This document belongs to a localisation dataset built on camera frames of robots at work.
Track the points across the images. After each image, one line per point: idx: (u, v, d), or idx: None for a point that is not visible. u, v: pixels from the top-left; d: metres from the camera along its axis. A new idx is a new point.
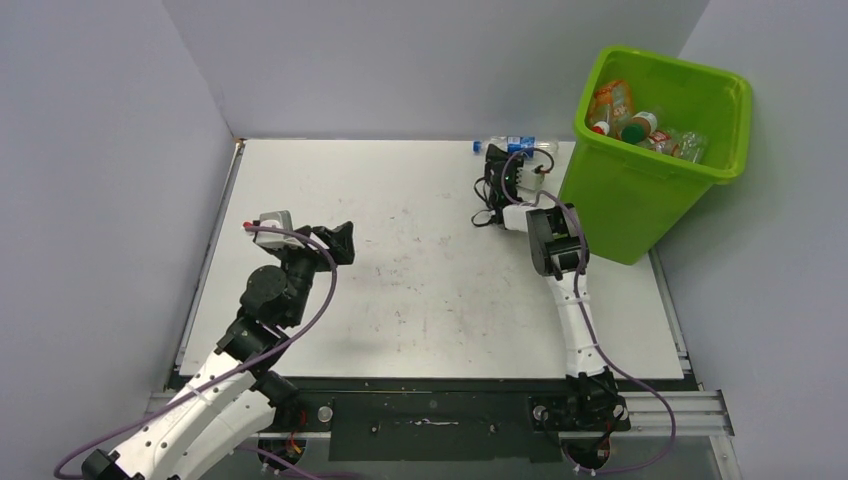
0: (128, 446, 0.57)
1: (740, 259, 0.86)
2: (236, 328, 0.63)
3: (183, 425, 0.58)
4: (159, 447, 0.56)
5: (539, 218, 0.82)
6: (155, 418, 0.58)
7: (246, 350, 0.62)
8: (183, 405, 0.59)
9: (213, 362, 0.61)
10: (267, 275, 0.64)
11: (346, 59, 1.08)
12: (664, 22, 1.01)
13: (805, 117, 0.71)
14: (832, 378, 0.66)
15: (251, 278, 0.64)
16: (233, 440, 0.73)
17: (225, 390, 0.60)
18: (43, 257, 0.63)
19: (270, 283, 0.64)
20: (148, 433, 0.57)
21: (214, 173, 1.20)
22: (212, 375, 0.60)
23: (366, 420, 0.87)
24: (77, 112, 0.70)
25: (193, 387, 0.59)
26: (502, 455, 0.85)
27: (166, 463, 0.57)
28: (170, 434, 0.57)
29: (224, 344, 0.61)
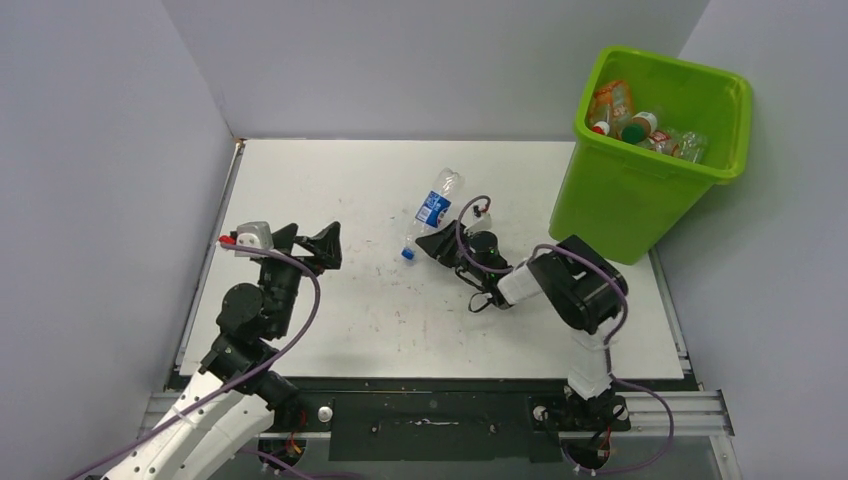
0: (119, 470, 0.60)
1: (740, 259, 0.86)
2: (220, 345, 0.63)
3: (171, 448, 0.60)
4: (148, 472, 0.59)
5: (542, 268, 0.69)
6: (143, 442, 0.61)
7: (232, 367, 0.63)
8: (169, 430, 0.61)
9: (198, 383, 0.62)
10: (243, 295, 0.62)
11: (346, 59, 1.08)
12: (665, 20, 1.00)
13: (806, 117, 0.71)
14: (830, 379, 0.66)
15: (227, 298, 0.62)
16: (234, 445, 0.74)
17: (210, 410, 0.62)
18: (45, 257, 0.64)
19: (245, 304, 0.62)
20: (137, 458, 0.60)
21: (214, 173, 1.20)
22: (197, 396, 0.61)
23: (366, 420, 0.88)
24: (78, 114, 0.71)
25: (178, 410, 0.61)
26: (502, 455, 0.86)
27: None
28: (158, 459, 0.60)
29: (207, 363, 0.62)
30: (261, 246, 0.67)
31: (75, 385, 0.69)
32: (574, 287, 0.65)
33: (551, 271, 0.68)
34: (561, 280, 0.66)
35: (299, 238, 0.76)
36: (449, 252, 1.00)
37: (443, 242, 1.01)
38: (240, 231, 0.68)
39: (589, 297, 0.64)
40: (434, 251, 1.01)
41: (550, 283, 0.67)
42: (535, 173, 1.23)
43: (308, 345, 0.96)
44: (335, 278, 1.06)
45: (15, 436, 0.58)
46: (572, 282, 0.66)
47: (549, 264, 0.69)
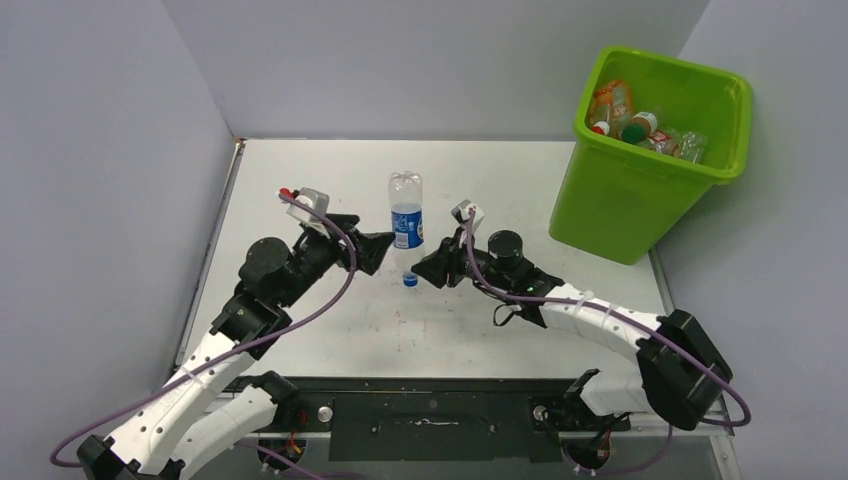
0: (122, 432, 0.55)
1: (739, 259, 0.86)
2: (233, 306, 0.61)
3: (180, 409, 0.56)
4: (155, 432, 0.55)
5: (659, 358, 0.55)
6: (150, 402, 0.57)
7: (242, 328, 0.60)
8: (178, 390, 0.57)
9: (209, 344, 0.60)
10: (269, 247, 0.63)
11: (346, 59, 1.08)
12: (664, 21, 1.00)
13: (805, 117, 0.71)
14: (830, 378, 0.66)
15: (251, 251, 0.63)
16: (235, 434, 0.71)
17: (221, 373, 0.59)
18: (45, 257, 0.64)
19: (269, 255, 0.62)
20: (142, 418, 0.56)
21: (214, 173, 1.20)
22: (208, 357, 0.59)
23: (366, 420, 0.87)
24: (79, 113, 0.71)
25: (188, 370, 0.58)
26: (502, 455, 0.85)
27: (163, 448, 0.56)
28: (166, 418, 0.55)
29: (219, 324, 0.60)
30: (313, 209, 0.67)
31: (75, 384, 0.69)
32: (696, 387, 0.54)
33: (672, 364, 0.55)
34: (684, 377, 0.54)
35: (353, 225, 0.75)
36: (459, 268, 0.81)
37: (444, 262, 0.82)
38: (304, 190, 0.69)
39: (707, 401, 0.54)
40: (439, 277, 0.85)
41: (671, 381, 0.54)
42: (536, 173, 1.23)
43: (308, 345, 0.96)
44: (334, 278, 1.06)
45: (15, 435, 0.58)
46: (694, 380, 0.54)
47: (668, 354, 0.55)
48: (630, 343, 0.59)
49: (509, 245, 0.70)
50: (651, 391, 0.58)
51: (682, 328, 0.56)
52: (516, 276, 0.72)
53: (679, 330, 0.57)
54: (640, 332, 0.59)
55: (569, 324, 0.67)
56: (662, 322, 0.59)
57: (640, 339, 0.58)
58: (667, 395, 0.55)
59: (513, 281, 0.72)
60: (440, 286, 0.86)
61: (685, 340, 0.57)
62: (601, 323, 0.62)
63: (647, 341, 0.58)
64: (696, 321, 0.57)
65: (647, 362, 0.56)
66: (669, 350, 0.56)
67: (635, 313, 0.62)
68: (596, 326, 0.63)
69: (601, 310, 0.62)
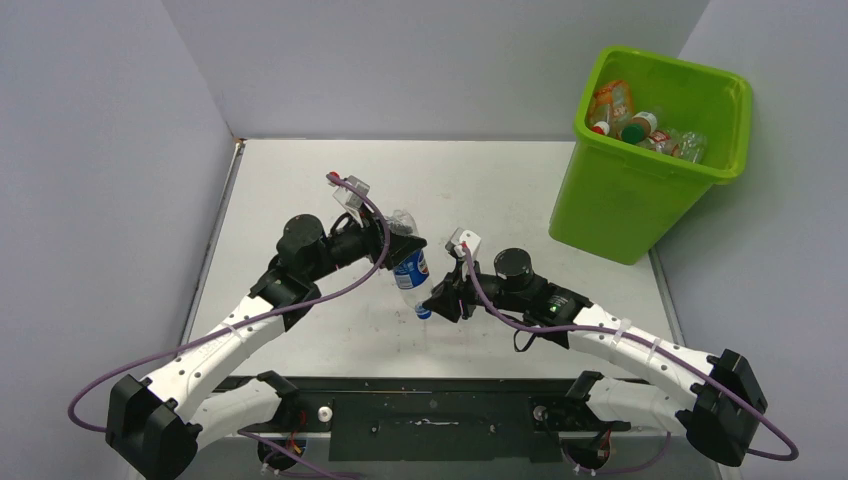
0: (159, 374, 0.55)
1: (738, 259, 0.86)
2: (268, 276, 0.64)
3: (219, 358, 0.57)
4: (193, 377, 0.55)
5: (719, 407, 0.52)
6: (189, 349, 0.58)
7: (275, 297, 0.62)
8: (217, 341, 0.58)
9: (245, 304, 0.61)
10: (306, 223, 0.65)
11: (346, 59, 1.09)
12: (664, 21, 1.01)
13: (804, 118, 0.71)
14: (827, 377, 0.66)
15: (289, 225, 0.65)
16: (245, 414, 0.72)
17: (257, 330, 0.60)
18: (46, 257, 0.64)
19: (306, 231, 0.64)
20: (181, 364, 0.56)
21: (214, 173, 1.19)
22: (246, 314, 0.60)
23: (366, 420, 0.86)
24: (78, 112, 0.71)
25: (228, 323, 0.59)
26: (502, 455, 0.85)
27: (196, 396, 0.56)
28: (205, 365, 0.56)
29: (257, 288, 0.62)
30: (357, 198, 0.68)
31: (76, 384, 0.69)
32: (743, 429, 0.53)
33: (728, 412, 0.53)
34: (736, 423, 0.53)
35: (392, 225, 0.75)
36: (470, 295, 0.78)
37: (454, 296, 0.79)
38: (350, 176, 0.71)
39: (746, 438, 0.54)
40: (450, 309, 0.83)
41: (727, 431, 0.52)
42: (536, 173, 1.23)
43: (308, 345, 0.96)
44: (334, 279, 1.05)
45: (16, 435, 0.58)
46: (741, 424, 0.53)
47: (725, 402, 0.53)
48: (684, 386, 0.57)
49: (518, 262, 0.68)
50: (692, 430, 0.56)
51: (735, 371, 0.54)
52: (531, 293, 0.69)
53: (731, 373, 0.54)
54: (696, 377, 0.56)
55: (597, 351, 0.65)
56: (714, 363, 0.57)
57: (695, 385, 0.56)
58: (714, 439, 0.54)
59: (527, 301, 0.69)
60: (457, 318, 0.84)
61: (736, 382, 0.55)
62: (646, 360, 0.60)
63: (702, 386, 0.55)
64: (745, 360, 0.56)
65: (704, 411, 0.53)
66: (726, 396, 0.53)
67: (681, 349, 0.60)
68: (639, 361, 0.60)
69: (645, 345, 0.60)
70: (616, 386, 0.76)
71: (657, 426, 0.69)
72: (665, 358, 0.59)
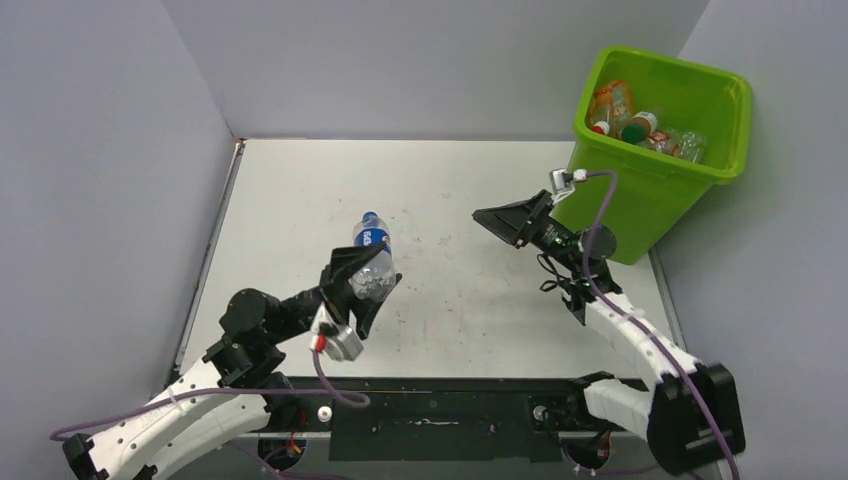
0: (103, 438, 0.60)
1: (739, 258, 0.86)
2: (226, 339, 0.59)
3: (155, 429, 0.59)
4: (128, 448, 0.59)
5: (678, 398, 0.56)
6: (133, 415, 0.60)
7: (231, 365, 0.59)
8: (159, 410, 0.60)
9: (200, 370, 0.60)
10: (249, 300, 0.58)
11: (345, 58, 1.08)
12: (665, 21, 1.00)
13: (806, 118, 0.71)
14: (829, 377, 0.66)
15: (232, 302, 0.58)
16: (220, 438, 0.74)
17: (201, 402, 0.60)
18: (45, 255, 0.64)
19: (247, 312, 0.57)
20: (122, 430, 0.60)
21: (213, 173, 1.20)
22: (193, 385, 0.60)
23: (365, 421, 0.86)
24: (78, 113, 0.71)
25: (172, 394, 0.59)
26: (502, 455, 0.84)
27: (136, 459, 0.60)
28: (141, 436, 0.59)
29: (211, 353, 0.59)
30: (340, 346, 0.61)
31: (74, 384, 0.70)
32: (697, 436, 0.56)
33: (687, 408, 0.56)
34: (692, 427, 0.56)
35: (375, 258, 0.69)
36: (536, 234, 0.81)
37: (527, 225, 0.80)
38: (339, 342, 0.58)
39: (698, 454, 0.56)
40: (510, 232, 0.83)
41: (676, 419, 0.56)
42: (536, 172, 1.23)
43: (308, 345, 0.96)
44: None
45: (15, 436, 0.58)
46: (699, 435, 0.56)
47: (685, 396, 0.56)
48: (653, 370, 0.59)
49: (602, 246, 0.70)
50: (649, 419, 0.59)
51: (716, 381, 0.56)
52: (598, 270, 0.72)
53: (709, 378, 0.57)
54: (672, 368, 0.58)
55: (606, 327, 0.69)
56: (698, 366, 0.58)
57: (665, 373, 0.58)
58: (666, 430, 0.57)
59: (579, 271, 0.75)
60: (509, 243, 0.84)
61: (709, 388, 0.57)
62: (637, 343, 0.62)
63: (672, 376, 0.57)
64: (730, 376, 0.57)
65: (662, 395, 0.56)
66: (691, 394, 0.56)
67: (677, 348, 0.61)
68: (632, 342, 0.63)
69: (643, 331, 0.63)
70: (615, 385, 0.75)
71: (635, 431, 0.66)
72: (653, 347, 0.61)
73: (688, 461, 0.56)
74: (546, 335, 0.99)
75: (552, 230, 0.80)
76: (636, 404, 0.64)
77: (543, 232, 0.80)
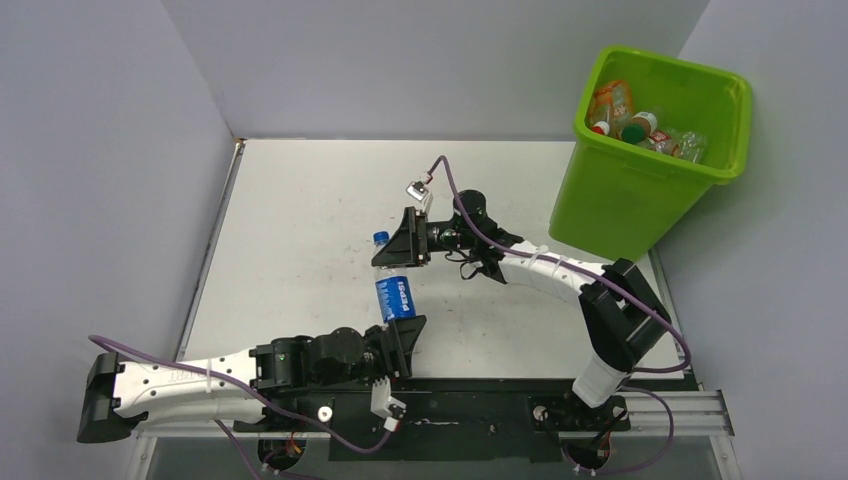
0: (133, 369, 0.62)
1: (739, 258, 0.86)
2: (280, 347, 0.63)
3: (176, 391, 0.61)
4: (147, 393, 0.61)
5: (598, 299, 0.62)
6: (167, 364, 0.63)
7: (270, 370, 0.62)
8: (191, 375, 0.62)
9: (241, 360, 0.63)
10: (352, 340, 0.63)
11: (346, 58, 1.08)
12: (665, 21, 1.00)
13: (806, 117, 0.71)
14: (831, 377, 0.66)
15: (340, 330, 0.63)
16: (215, 415, 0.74)
17: (227, 389, 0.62)
18: (45, 256, 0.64)
19: (346, 349, 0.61)
20: (150, 373, 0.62)
21: (214, 173, 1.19)
22: (229, 369, 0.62)
23: (365, 420, 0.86)
24: (77, 112, 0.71)
25: (209, 368, 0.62)
26: (503, 455, 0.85)
27: (148, 405, 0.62)
28: (163, 389, 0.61)
29: (261, 352, 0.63)
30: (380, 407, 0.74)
31: (76, 384, 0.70)
32: (630, 329, 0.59)
33: (609, 306, 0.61)
34: (622, 322, 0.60)
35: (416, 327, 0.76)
36: (428, 243, 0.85)
37: (413, 241, 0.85)
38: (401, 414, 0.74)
39: (643, 346, 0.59)
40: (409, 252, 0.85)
41: (605, 319, 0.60)
42: (536, 172, 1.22)
43: None
44: (334, 279, 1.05)
45: (16, 435, 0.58)
46: (633, 327, 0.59)
47: (605, 297, 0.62)
48: (576, 289, 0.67)
49: (473, 204, 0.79)
50: (598, 340, 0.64)
51: (624, 274, 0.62)
52: (487, 227, 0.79)
53: (622, 276, 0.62)
54: (586, 278, 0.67)
55: (526, 275, 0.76)
56: (608, 269, 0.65)
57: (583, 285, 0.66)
58: (606, 337, 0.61)
59: (478, 239, 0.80)
60: (420, 263, 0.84)
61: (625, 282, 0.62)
62: (552, 272, 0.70)
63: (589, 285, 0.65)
64: (639, 269, 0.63)
65: (588, 303, 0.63)
66: (608, 293, 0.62)
67: (584, 262, 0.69)
68: (548, 274, 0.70)
69: (551, 261, 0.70)
70: None
71: (618, 378, 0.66)
72: (568, 271, 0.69)
73: (634, 353, 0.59)
74: (547, 335, 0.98)
75: (437, 229, 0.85)
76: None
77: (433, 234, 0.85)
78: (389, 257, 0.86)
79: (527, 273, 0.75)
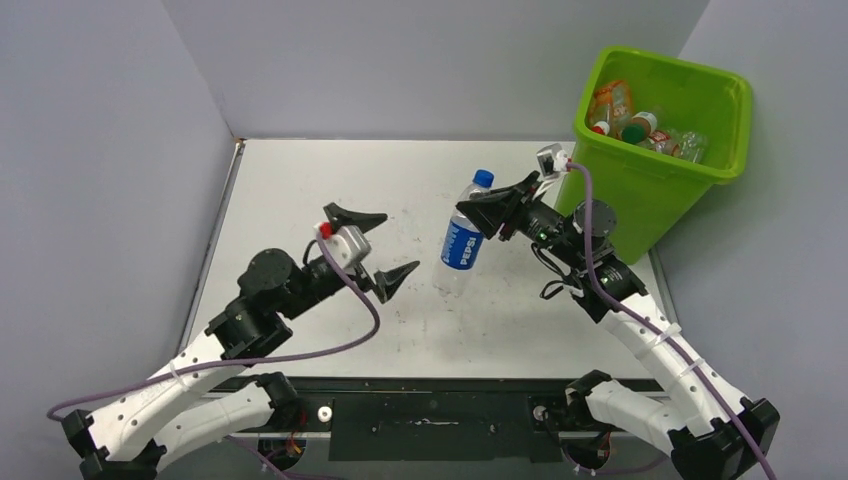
0: (101, 414, 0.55)
1: (738, 258, 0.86)
2: (230, 311, 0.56)
3: (157, 404, 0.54)
4: (130, 424, 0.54)
5: (729, 456, 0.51)
6: (133, 391, 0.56)
7: (237, 335, 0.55)
8: (161, 385, 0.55)
9: (202, 345, 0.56)
10: (276, 258, 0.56)
11: (345, 58, 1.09)
12: (664, 21, 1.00)
13: (807, 117, 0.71)
14: (828, 377, 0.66)
15: (255, 260, 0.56)
16: (227, 429, 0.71)
17: (205, 376, 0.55)
18: (44, 255, 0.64)
19: (273, 270, 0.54)
20: (121, 406, 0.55)
21: (213, 173, 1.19)
22: (196, 359, 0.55)
23: (366, 419, 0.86)
24: (76, 112, 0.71)
25: (174, 368, 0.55)
26: (502, 455, 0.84)
27: (140, 437, 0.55)
28: (143, 413, 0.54)
29: (214, 325, 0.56)
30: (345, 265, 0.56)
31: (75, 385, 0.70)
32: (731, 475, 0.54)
33: (738, 457, 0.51)
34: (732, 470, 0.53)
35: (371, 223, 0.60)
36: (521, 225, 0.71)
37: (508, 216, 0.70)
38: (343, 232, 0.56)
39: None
40: (492, 225, 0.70)
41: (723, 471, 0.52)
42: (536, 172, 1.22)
43: (308, 344, 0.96)
44: None
45: (13, 436, 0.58)
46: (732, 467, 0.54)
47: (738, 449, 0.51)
48: (701, 411, 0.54)
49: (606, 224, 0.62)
50: (683, 449, 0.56)
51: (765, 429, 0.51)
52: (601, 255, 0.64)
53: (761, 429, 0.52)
54: (721, 412, 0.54)
55: (627, 339, 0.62)
56: (745, 405, 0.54)
57: (717, 419, 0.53)
58: (703, 465, 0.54)
59: (584, 261, 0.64)
60: (488, 237, 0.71)
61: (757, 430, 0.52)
62: (679, 376, 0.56)
63: (725, 424, 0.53)
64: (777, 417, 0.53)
65: (714, 448, 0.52)
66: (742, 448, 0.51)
67: (716, 376, 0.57)
68: (670, 372, 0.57)
69: (685, 360, 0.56)
70: (619, 390, 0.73)
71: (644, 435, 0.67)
72: (698, 380, 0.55)
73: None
74: (546, 335, 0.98)
75: (537, 220, 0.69)
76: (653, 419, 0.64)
77: (529, 220, 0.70)
78: (473, 212, 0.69)
79: (629, 335, 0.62)
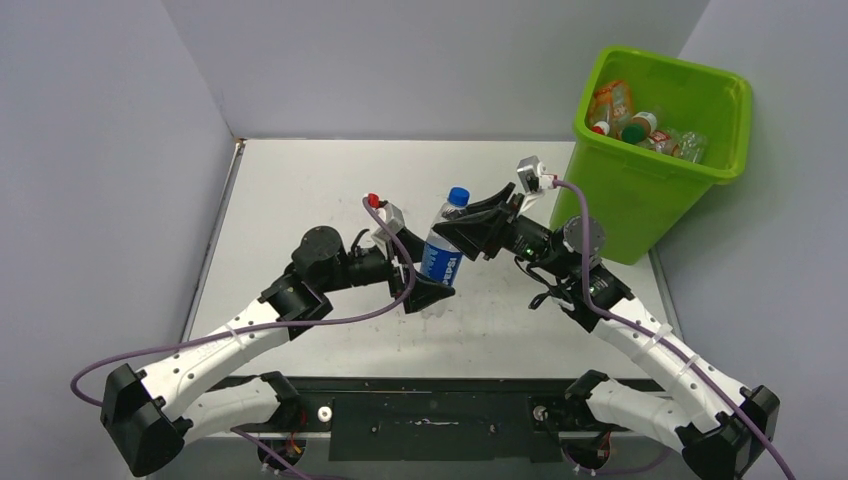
0: (155, 367, 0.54)
1: (738, 258, 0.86)
2: (281, 283, 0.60)
3: (217, 360, 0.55)
4: (188, 377, 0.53)
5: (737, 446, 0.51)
6: (188, 347, 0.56)
7: (286, 306, 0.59)
8: (217, 342, 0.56)
9: (255, 308, 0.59)
10: (325, 234, 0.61)
11: (345, 58, 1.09)
12: (664, 21, 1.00)
13: (807, 117, 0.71)
14: (828, 376, 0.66)
15: (307, 236, 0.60)
16: (240, 416, 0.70)
17: (261, 337, 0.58)
18: (44, 255, 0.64)
19: (324, 243, 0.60)
20: (177, 360, 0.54)
21: (213, 173, 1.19)
22: (252, 320, 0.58)
23: (366, 420, 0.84)
24: (77, 112, 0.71)
25: (231, 327, 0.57)
26: (502, 456, 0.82)
27: (190, 394, 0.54)
28: (201, 367, 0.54)
29: (268, 294, 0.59)
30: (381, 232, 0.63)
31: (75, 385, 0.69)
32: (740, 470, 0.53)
33: (746, 449, 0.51)
34: (741, 463, 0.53)
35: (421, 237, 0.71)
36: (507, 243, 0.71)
37: (494, 235, 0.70)
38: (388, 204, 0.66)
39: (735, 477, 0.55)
40: (476, 245, 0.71)
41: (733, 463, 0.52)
42: None
43: (308, 344, 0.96)
44: None
45: (14, 435, 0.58)
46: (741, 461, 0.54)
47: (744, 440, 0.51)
48: (703, 408, 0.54)
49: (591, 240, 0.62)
50: (691, 447, 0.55)
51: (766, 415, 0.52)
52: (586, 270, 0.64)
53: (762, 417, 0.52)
54: (722, 405, 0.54)
55: (621, 343, 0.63)
56: (745, 396, 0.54)
57: (721, 414, 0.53)
58: (713, 460, 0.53)
59: (573, 275, 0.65)
60: (472, 258, 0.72)
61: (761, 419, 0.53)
62: (677, 374, 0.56)
63: (729, 417, 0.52)
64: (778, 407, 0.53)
65: (721, 442, 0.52)
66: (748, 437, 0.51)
67: (714, 370, 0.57)
68: (668, 371, 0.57)
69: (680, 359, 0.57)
70: (620, 390, 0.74)
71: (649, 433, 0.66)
72: (697, 377, 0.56)
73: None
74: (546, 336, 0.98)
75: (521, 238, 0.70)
76: (657, 417, 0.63)
77: (514, 236, 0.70)
78: (454, 234, 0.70)
79: (624, 341, 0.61)
